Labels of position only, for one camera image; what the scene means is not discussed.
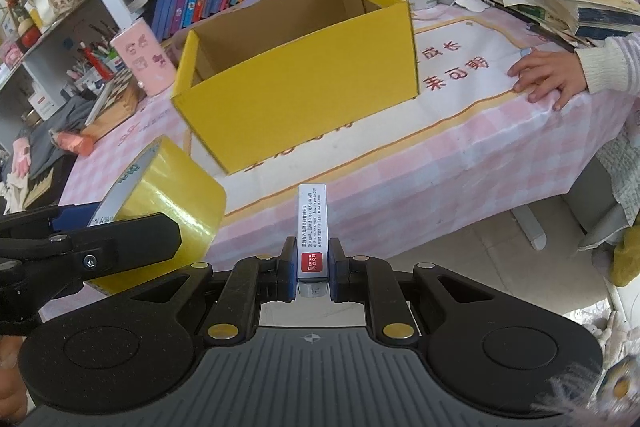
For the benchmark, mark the yellow cloth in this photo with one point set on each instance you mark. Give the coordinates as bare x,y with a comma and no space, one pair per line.
627,257

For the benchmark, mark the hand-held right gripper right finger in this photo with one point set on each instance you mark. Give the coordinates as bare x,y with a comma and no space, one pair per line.
336,277

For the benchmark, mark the white table leg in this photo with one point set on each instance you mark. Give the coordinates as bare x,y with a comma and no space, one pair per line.
530,227

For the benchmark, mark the pink sticker pen holder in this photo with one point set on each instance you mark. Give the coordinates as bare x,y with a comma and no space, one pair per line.
145,62

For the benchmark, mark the white red-label carton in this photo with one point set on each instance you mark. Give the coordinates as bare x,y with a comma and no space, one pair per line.
44,106

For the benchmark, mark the small white red-label box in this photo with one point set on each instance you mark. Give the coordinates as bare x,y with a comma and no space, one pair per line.
312,227

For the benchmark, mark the pens in holders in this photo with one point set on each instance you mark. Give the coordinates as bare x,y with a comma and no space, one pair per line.
95,57

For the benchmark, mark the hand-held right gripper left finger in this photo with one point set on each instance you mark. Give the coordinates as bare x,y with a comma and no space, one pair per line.
289,277

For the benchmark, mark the wooden chessboard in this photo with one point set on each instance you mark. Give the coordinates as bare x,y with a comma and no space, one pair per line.
117,102

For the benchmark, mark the red round jar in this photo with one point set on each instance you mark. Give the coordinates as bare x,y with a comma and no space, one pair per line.
29,34

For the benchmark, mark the white desk mat yellow border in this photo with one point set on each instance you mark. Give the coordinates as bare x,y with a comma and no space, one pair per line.
450,72

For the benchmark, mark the orange tube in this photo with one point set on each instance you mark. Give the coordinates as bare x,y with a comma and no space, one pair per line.
72,144

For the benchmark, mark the yellow cardboard box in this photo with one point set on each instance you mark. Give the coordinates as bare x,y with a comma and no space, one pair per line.
300,97

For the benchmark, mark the grey cloth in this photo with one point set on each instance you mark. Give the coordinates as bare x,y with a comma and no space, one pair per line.
60,127

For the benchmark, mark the person's left hand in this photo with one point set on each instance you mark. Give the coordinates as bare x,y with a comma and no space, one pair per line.
9,382

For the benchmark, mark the yellow tape roll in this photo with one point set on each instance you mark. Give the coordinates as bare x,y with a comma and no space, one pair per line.
170,202

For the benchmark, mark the another person's forearm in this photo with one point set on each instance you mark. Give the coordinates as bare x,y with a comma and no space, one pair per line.
610,64

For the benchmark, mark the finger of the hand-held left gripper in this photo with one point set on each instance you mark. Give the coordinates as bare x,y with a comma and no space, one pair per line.
130,239
75,216

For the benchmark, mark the pink plush glove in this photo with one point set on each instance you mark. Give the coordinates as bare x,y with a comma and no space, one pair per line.
22,157

